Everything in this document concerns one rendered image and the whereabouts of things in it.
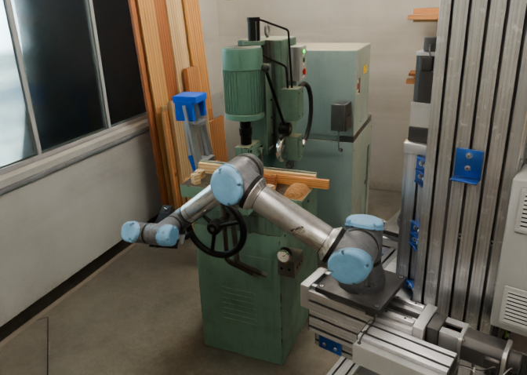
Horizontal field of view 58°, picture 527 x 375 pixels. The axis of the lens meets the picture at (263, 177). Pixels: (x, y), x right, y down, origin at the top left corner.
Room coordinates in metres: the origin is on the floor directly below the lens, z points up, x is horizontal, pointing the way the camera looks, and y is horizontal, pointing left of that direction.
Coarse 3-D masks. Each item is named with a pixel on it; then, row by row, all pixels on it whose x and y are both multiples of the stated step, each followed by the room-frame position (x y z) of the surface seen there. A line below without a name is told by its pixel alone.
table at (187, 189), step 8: (208, 176) 2.15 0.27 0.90; (184, 184) 2.05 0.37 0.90; (192, 184) 2.04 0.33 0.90; (200, 184) 2.04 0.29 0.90; (208, 184) 2.04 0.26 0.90; (280, 184) 2.00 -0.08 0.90; (288, 184) 2.00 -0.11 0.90; (184, 192) 2.04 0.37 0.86; (192, 192) 2.02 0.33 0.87; (280, 192) 1.91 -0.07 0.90; (312, 192) 1.94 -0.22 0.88; (296, 200) 1.82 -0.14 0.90; (304, 200) 1.84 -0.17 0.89; (312, 200) 1.94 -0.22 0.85; (216, 208) 1.87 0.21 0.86; (304, 208) 1.84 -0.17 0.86
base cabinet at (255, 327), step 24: (216, 240) 1.98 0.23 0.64; (264, 240) 1.88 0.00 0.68; (288, 240) 1.95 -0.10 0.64; (216, 264) 1.98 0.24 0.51; (264, 264) 1.88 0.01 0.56; (312, 264) 2.30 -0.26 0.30; (216, 288) 1.99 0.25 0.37; (240, 288) 1.93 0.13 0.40; (264, 288) 1.88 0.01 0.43; (288, 288) 1.94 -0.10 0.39; (216, 312) 1.99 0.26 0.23; (240, 312) 1.93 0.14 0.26; (264, 312) 1.88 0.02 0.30; (288, 312) 1.94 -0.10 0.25; (216, 336) 2.00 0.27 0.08; (240, 336) 1.94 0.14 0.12; (264, 336) 1.89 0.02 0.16; (288, 336) 1.93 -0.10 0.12; (264, 360) 1.89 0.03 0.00
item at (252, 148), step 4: (252, 140) 2.15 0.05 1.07; (256, 140) 2.15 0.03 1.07; (240, 144) 2.09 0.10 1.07; (252, 144) 2.09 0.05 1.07; (256, 144) 2.11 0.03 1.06; (236, 148) 2.06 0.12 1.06; (240, 148) 2.05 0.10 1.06; (244, 148) 2.04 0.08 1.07; (248, 148) 2.03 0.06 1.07; (252, 148) 2.07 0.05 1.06; (256, 148) 2.11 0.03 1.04; (236, 152) 2.06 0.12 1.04; (240, 152) 2.05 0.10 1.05; (244, 152) 2.04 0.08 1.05; (248, 152) 2.03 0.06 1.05; (252, 152) 2.06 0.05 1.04; (256, 152) 2.11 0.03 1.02; (260, 152) 2.15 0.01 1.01; (256, 156) 2.11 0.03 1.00
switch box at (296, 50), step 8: (288, 48) 2.30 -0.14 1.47; (296, 48) 2.28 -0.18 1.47; (304, 48) 2.33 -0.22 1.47; (288, 56) 2.30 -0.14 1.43; (296, 56) 2.28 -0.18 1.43; (304, 56) 2.33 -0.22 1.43; (288, 64) 2.30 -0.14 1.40; (296, 64) 2.28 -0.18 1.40; (304, 64) 2.33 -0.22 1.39; (296, 72) 2.28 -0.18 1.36; (296, 80) 2.28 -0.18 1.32
